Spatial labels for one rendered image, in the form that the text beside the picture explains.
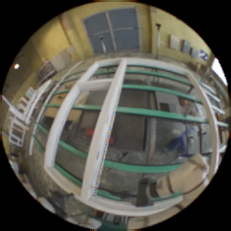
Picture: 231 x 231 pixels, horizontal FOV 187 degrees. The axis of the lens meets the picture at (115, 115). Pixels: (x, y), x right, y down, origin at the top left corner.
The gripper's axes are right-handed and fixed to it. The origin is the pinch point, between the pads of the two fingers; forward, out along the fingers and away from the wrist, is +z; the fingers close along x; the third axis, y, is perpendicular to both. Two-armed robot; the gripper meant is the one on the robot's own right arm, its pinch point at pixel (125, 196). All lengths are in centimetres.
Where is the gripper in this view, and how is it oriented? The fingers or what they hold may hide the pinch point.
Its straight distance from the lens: 40.8
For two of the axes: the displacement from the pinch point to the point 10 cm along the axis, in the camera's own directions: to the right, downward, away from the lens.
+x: -2.6, 2.3, -9.4
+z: -6.2, 7.1, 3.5
